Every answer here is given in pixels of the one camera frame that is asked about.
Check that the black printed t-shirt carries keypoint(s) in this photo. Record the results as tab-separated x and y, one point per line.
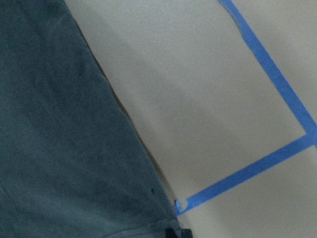
71	163

